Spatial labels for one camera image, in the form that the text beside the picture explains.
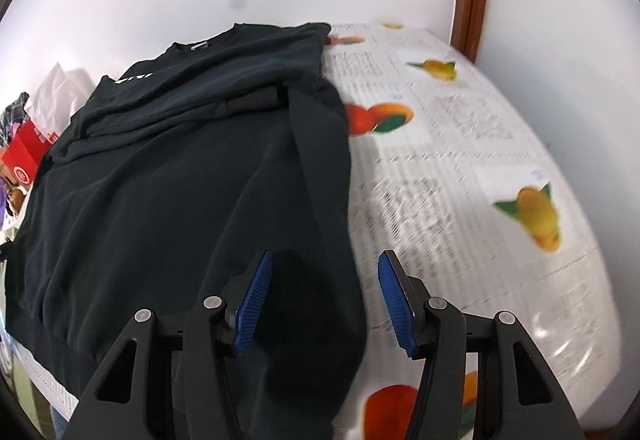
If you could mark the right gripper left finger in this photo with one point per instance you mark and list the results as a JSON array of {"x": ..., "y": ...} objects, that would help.
[{"x": 166, "y": 377}]

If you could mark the brown gourd ornament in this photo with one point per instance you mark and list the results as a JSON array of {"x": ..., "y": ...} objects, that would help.
[{"x": 16, "y": 199}]

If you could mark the dark plaid cloth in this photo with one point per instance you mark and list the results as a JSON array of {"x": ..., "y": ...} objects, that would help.
[{"x": 12, "y": 118}]

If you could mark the black t-shirt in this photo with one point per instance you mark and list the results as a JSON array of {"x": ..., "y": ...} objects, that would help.
[{"x": 166, "y": 184}]

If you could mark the white Miniso paper bag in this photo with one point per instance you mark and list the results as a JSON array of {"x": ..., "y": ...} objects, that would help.
[{"x": 60, "y": 95}]

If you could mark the red paper bag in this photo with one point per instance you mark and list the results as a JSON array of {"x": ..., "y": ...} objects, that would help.
[{"x": 23, "y": 155}]

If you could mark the fruit print bed sheet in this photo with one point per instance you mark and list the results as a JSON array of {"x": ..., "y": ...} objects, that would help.
[{"x": 446, "y": 174}]

